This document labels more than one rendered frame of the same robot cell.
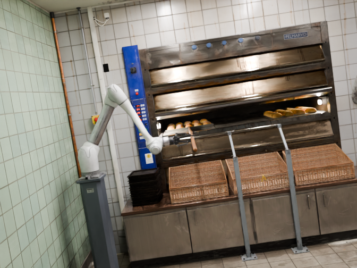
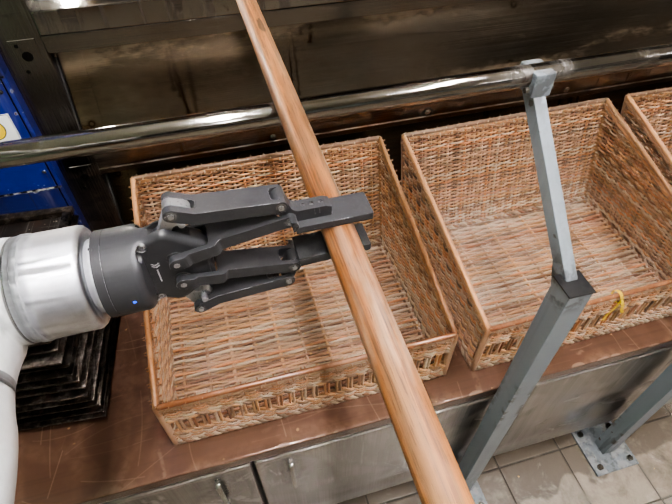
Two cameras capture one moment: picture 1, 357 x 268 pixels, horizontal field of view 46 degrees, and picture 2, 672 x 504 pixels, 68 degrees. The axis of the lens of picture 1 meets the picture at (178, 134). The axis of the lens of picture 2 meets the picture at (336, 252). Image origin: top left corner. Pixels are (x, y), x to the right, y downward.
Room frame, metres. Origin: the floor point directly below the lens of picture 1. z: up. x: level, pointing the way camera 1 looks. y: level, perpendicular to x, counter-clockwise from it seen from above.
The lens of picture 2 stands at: (3.46, -0.02, 1.52)
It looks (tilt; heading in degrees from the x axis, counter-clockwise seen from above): 48 degrees down; 343
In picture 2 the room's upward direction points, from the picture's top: straight up
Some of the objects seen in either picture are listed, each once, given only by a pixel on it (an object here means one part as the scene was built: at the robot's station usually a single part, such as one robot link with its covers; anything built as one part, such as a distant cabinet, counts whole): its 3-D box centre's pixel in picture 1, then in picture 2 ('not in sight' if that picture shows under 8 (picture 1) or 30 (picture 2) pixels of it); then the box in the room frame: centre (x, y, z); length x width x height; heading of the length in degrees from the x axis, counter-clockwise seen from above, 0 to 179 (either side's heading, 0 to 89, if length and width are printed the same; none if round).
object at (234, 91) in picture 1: (239, 90); not in sight; (4.37, -0.69, 1.54); 1.79 x 0.11 x 0.19; 89
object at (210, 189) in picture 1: (197, 181); (287, 275); (4.12, -0.12, 0.72); 0.56 x 0.49 x 0.28; 88
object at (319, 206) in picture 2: not in sight; (301, 202); (3.77, -0.08, 1.23); 0.05 x 0.01 x 0.03; 89
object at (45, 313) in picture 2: (166, 141); (67, 281); (3.77, 0.12, 1.19); 0.09 x 0.06 x 0.09; 179
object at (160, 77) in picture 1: (236, 65); not in sight; (4.37, -0.69, 1.80); 1.79 x 0.11 x 0.19; 89
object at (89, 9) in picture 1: (107, 118); not in sight; (4.39, 0.70, 1.45); 0.05 x 0.02 x 2.30; 89
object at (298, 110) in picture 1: (288, 111); not in sight; (4.79, -1.28, 1.21); 0.61 x 0.48 x 0.06; 179
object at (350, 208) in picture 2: not in sight; (331, 212); (3.77, -0.11, 1.21); 0.07 x 0.03 x 0.01; 89
